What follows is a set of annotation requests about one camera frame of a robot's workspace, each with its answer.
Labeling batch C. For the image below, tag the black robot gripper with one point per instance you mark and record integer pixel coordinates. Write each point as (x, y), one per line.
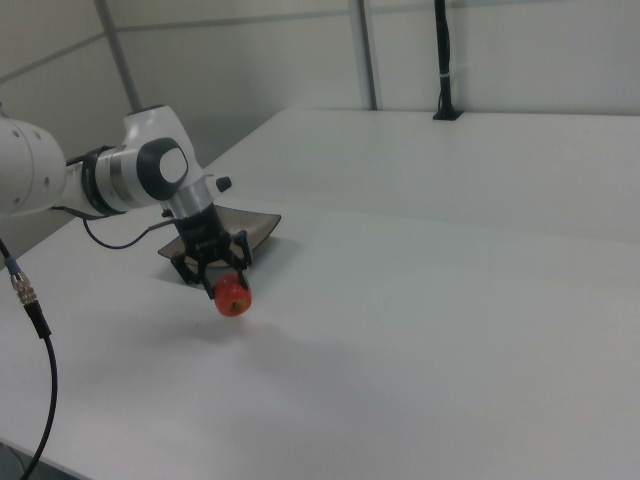
(202, 232)

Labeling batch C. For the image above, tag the red apple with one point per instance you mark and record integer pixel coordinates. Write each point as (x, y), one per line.
(232, 298)

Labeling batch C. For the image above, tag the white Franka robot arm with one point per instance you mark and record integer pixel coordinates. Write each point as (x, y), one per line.
(150, 135)

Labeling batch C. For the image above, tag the square brown ceramic plate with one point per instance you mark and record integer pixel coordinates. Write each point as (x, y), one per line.
(256, 225)

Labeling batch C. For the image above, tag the black pole with base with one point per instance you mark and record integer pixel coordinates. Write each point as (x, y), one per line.
(444, 75)

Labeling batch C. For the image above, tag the grey partition post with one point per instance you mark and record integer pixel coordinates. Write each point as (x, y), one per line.
(120, 55)
(364, 50)

